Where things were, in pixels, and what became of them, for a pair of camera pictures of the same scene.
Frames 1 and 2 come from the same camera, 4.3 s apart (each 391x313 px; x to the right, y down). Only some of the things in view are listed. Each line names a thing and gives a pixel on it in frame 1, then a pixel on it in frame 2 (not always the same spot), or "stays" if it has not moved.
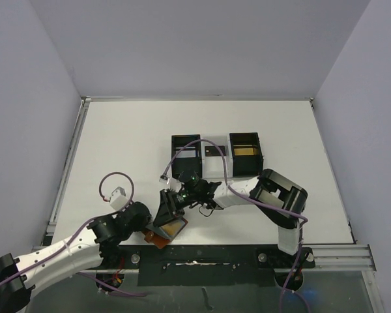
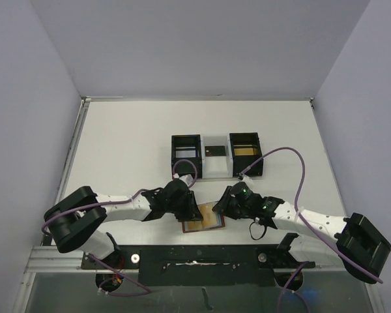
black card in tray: x=214 y=151 stays
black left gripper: x=145 y=222 → x=191 y=212
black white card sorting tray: x=238 y=154 stays
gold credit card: x=172 y=229 → x=209 y=216
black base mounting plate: x=203 y=265 stays
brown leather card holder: x=159 y=241 → x=211 y=220
